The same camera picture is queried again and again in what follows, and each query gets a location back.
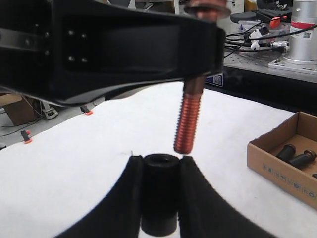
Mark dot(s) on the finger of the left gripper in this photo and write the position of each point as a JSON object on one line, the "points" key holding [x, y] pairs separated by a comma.
{"points": [[138, 44]]}

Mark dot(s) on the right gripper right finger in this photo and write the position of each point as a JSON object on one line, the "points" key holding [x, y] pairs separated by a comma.
{"points": [[210, 213]]}

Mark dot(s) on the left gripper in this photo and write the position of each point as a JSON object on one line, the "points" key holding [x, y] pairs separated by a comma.
{"points": [[22, 67]]}

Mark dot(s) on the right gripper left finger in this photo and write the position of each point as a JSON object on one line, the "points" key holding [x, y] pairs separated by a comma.
{"points": [[116, 210]]}

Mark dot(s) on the black cylindrical sleeve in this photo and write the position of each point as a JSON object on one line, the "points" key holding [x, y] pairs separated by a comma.
{"points": [[158, 191]]}

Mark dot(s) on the copper threaded bolt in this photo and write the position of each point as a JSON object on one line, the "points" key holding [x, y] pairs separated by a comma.
{"points": [[188, 124]]}

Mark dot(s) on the brown cardboard box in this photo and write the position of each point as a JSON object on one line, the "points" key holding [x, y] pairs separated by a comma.
{"points": [[17, 110]]}

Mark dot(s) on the open cardboard box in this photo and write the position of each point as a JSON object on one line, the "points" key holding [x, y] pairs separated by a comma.
{"points": [[272, 161]]}

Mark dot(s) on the orange and black clamp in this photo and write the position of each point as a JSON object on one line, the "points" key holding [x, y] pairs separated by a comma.
{"points": [[87, 110], [26, 137]]}

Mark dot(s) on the black sleeve with copper bolt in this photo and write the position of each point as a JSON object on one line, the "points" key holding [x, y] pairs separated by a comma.
{"points": [[286, 152], [302, 158]]}

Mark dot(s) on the metal bench with holes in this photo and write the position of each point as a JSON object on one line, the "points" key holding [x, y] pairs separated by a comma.
{"points": [[250, 59]]}

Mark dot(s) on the orange and black tool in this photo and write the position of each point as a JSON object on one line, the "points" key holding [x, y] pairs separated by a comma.
{"points": [[276, 21]]}

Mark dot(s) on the silver-white machine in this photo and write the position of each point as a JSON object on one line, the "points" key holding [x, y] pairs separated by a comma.
{"points": [[301, 37]]}

